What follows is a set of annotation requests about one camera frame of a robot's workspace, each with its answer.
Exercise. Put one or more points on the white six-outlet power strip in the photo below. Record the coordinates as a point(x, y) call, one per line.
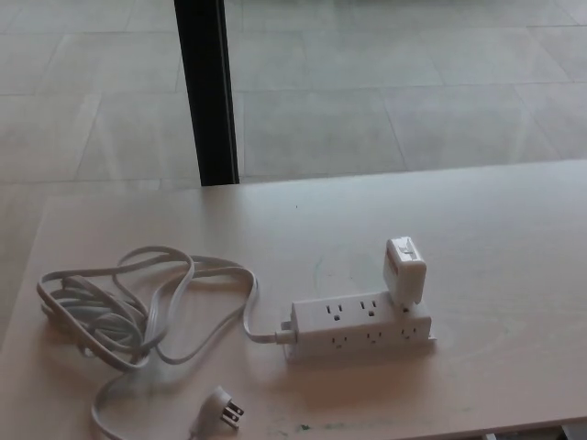
point(348, 322)

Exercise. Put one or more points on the white square charger plug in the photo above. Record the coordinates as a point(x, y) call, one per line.
point(403, 275)

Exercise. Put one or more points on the black vertical frame post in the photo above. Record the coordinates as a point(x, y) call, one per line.
point(206, 91)

